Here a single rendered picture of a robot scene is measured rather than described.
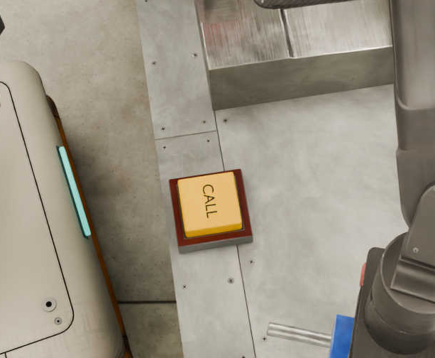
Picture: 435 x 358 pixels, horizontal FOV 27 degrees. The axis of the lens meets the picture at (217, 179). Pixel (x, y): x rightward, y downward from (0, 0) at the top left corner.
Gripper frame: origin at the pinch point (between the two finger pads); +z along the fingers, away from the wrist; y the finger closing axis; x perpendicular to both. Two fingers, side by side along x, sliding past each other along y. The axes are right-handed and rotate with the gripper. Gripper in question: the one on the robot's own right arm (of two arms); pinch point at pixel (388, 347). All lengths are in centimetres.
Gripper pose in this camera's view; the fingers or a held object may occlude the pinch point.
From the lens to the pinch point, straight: 76.9
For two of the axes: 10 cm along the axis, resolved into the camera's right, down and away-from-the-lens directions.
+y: 2.1, -8.9, 4.0
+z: 0.5, 4.2, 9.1
